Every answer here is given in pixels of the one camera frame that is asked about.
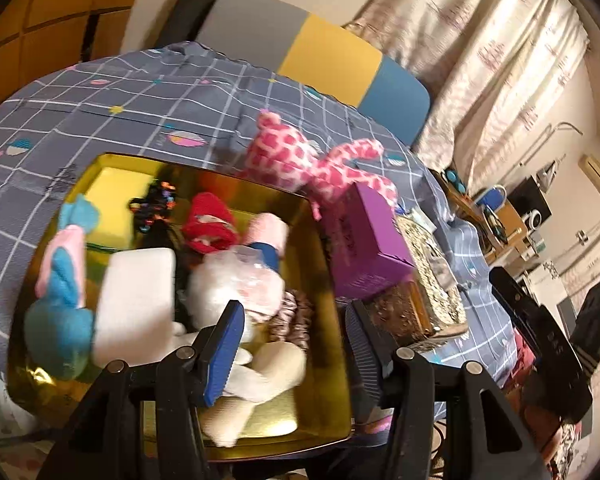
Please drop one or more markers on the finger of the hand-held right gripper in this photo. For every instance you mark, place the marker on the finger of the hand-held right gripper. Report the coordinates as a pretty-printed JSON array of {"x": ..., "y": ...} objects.
[
  {"x": 510, "y": 290},
  {"x": 597, "y": 320}
]

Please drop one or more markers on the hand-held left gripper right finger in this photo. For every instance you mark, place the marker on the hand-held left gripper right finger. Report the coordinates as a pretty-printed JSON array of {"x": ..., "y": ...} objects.
[{"x": 362, "y": 355}]

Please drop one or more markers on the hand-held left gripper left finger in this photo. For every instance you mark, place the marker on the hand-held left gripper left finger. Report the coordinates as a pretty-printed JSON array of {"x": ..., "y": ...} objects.
[{"x": 225, "y": 355}]

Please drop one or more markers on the white plush toy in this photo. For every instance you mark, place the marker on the white plush toy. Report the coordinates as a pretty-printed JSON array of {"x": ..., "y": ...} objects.
[{"x": 280, "y": 370}]

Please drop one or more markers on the pink satin scrunchie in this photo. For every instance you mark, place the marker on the pink satin scrunchie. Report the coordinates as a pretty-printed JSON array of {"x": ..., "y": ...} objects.
[{"x": 297, "y": 317}]

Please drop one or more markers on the cream mesh cloth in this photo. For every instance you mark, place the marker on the cream mesh cloth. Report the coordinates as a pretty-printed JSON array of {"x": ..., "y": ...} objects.
[{"x": 275, "y": 422}]

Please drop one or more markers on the gold metal tin box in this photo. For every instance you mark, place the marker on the gold metal tin box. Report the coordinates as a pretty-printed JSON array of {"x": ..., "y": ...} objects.
[{"x": 320, "y": 280}]

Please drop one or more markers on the white foam block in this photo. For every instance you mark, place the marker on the white foam block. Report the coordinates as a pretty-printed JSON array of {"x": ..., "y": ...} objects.
[{"x": 135, "y": 300}]

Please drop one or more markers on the pink soft toy blue band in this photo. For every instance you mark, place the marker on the pink soft toy blue band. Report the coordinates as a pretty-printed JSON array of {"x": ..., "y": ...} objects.
[{"x": 265, "y": 230}]

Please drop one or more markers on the black-haired red doll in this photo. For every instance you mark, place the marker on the black-haired red doll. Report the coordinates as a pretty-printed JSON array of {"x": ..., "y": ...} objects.
[{"x": 210, "y": 220}]

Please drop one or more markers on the blue and pink plush toy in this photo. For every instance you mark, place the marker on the blue and pink plush toy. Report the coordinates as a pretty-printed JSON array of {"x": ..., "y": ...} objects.
[{"x": 55, "y": 330}]

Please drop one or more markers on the wooden cabinet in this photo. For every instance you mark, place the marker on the wooden cabinet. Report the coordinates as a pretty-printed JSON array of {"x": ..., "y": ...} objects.
[{"x": 512, "y": 230}]

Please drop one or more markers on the black hand tool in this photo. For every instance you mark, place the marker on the black hand tool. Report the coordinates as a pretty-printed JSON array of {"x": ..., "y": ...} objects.
[{"x": 495, "y": 227}]

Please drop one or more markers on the silver ornate tissue box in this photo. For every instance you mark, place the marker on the silver ornate tissue box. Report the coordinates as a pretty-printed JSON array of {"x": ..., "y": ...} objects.
[{"x": 405, "y": 305}]

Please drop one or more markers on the white round fan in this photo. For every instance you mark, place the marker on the white round fan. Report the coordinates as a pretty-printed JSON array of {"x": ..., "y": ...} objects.
[{"x": 535, "y": 220}]

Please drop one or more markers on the black monitor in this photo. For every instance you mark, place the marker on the black monitor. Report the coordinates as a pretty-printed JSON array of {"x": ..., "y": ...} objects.
[{"x": 530, "y": 200}]

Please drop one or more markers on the blue folding chair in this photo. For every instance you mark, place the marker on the blue folding chair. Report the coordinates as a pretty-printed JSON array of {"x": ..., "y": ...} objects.
[{"x": 490, "y": 197}]

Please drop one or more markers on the wooden side desk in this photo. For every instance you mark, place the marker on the wooden side desk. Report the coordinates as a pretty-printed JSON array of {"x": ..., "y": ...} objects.
[{"x": 460, "y": 205}]

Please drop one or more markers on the purple cardboard box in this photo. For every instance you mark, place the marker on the purple cardboard box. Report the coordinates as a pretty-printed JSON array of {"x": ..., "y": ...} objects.
[{"x": 375, "y": 240}]

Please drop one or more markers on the pink spotted plush toy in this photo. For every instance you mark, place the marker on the pink spotted plush toy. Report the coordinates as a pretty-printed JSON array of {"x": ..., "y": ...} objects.
[{"x": 275, "y": 152}]

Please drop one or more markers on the beige printed curtain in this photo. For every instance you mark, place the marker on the beige printed curtain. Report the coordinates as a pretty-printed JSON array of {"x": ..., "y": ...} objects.
[{"x": 480, "y": 60}]

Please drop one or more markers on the grey checked printed tablecloth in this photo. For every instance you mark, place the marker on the grey checked printed tablecloth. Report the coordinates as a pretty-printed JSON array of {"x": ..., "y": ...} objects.
[{"x": 80, "y": 110}]

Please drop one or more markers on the wooden wardrobe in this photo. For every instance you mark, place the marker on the wooden wardrobe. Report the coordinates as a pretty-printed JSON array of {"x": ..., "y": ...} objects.
[{"x": 40, "y": 10}]

